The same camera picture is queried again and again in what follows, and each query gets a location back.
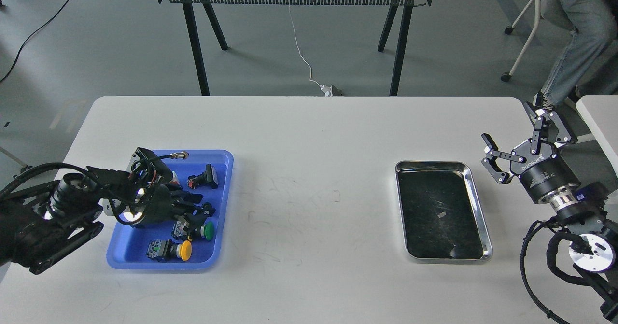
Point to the person in jeans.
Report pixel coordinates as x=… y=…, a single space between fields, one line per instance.
x=594 y=30

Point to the green push button switch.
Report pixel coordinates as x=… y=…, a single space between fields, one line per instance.
x=185 y=231

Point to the white side table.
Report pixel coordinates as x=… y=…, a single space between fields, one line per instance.
x=600 y=113

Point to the black switch module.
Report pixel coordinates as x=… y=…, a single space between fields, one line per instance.
x=208 y=178

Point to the black Robotiq body image right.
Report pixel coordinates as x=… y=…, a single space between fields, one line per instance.
x=543 y=172

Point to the blue plastic tray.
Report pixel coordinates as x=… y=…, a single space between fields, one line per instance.
x=128 y=245

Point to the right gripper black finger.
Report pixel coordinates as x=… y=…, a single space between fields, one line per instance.
x=549 y=128
x=492 y=153

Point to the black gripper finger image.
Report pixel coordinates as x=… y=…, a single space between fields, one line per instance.
x=198 y=216
x=183 y=198

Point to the white rolling chair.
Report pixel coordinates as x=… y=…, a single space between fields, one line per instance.
x=549 y=10

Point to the yellow push button switch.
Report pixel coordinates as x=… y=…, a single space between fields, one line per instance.
x=165 y=250

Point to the silver metal tray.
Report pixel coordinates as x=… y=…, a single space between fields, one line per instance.
x=441 y=213

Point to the black Robotiq body image left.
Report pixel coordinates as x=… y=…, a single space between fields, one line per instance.
x=155 y=204

